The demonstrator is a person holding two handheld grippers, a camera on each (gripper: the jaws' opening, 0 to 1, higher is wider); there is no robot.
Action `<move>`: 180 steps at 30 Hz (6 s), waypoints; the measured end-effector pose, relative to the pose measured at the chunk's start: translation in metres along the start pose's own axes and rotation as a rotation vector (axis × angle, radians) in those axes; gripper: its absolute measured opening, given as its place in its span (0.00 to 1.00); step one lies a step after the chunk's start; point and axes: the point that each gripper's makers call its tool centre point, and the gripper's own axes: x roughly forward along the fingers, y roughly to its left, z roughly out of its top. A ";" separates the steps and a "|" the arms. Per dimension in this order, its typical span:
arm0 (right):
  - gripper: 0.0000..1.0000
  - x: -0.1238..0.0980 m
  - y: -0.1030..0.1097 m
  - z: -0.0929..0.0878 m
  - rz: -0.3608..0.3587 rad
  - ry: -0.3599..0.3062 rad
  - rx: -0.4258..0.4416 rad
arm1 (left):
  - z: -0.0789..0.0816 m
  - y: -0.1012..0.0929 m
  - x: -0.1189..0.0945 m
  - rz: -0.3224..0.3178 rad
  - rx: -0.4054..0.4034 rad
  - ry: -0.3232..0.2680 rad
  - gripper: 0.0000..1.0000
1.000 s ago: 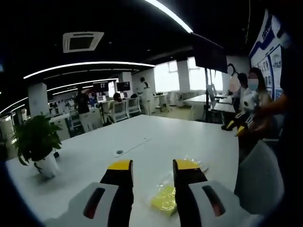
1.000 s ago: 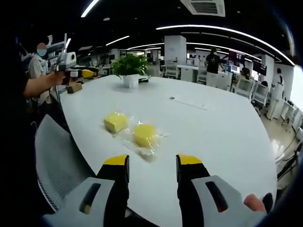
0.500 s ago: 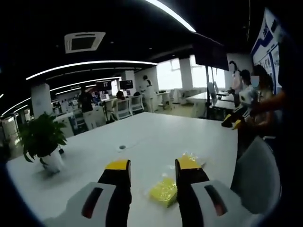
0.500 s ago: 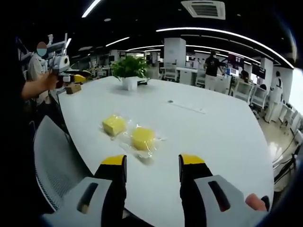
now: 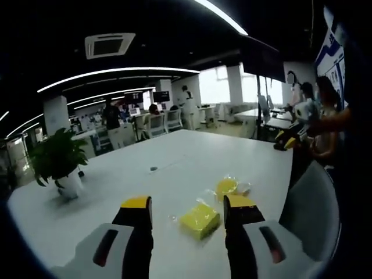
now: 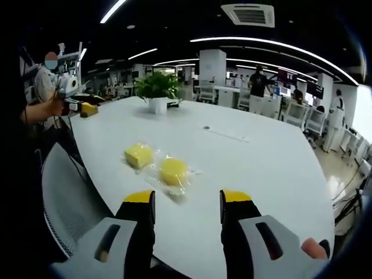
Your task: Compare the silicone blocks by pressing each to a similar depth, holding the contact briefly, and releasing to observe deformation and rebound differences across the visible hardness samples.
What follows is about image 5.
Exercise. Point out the blue and white wall poster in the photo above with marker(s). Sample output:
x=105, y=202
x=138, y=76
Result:
x=331, y=64

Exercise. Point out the silver desktop monitor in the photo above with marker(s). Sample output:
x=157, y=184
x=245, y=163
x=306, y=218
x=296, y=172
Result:
x=264, y=105

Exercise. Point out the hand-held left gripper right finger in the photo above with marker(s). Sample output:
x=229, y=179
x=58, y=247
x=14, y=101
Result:
x=241, y=232

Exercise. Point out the straight bright ceiling light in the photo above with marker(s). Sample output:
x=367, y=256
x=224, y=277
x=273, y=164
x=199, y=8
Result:
x=223, y=16

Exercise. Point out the round yellow silicone block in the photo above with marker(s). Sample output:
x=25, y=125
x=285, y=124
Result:
x=226, y=187

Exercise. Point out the small yellow packaged sponge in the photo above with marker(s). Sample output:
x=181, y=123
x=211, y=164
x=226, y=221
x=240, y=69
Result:
x=245, y=187

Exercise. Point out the hanging dark screen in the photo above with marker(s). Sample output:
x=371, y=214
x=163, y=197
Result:
x=161, y=96

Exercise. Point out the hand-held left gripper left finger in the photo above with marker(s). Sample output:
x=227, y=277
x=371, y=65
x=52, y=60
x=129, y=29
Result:
x=136, y=232

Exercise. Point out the small black object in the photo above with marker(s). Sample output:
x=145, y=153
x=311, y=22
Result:
x=81, y=173

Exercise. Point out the long curved ceiling light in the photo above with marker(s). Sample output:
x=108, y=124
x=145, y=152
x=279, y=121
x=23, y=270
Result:
x=116, y=70

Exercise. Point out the white ceiling air conditioner vent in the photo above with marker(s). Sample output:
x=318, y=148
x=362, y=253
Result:
x=109, y=46

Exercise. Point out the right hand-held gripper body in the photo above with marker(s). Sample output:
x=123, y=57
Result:
x=303, y=112

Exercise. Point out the grey mesh office chair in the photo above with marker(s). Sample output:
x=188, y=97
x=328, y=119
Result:
x=311, y=209

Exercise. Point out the green plant in white pot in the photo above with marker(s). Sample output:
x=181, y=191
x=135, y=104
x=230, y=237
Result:
x=68, y=183

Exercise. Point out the white office chair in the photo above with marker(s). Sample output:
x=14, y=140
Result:
x=174, y=119
x=158, y=125

